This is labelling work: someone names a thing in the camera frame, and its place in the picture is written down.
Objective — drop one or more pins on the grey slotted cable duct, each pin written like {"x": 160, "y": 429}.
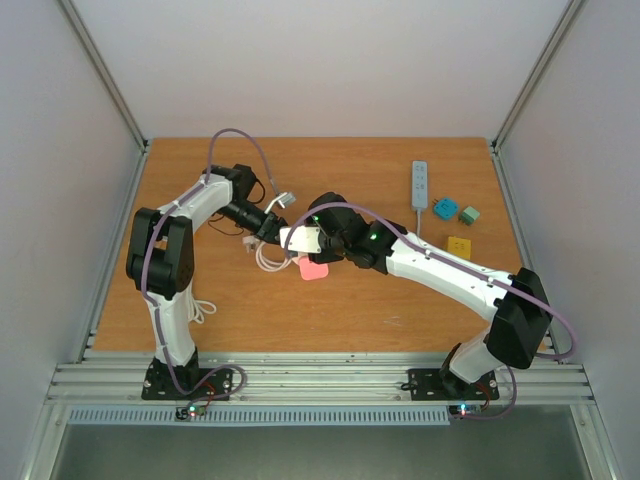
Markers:
{"x": 261, "y": 416}

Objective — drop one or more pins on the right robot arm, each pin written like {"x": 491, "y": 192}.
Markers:
{"x": 512, "y": 304}

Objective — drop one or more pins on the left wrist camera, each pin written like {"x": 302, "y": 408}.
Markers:
{"x": 282, "y": 201}

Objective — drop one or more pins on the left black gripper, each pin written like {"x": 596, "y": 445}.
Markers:
{"x": 271, "y": 229}

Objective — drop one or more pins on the light blue power strip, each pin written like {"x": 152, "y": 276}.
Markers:
{"x": 419, "y": 185}

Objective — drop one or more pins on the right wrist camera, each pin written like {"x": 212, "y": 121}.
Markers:
{"x": 305, "y": 239}

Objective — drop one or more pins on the yellow cube socket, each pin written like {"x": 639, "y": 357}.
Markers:
{"x": 460, "y": 247}

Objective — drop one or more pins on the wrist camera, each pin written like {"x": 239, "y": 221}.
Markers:
{"x": 282, "y": 201}
{"x": 305, "y": 239}

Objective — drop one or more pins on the teal plug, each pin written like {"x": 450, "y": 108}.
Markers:
{"x": 445, "y": 208}

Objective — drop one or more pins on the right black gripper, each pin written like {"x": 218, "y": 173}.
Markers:
{"x": 324, "y": 245}

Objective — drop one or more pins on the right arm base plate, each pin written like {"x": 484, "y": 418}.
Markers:
{"x": 427, "y": 384}

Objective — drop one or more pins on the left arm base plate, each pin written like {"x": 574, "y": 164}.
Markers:
{"x": 215, "y": 385}

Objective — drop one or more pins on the coral pink plug adapter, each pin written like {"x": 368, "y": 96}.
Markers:
{"x": 310, "y": 271}

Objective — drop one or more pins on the mint green usb charger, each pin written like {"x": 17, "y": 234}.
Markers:
{"x": 468, "y": 216}

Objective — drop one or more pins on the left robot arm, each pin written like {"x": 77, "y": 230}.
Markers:
{"x": 161, "y": 262}

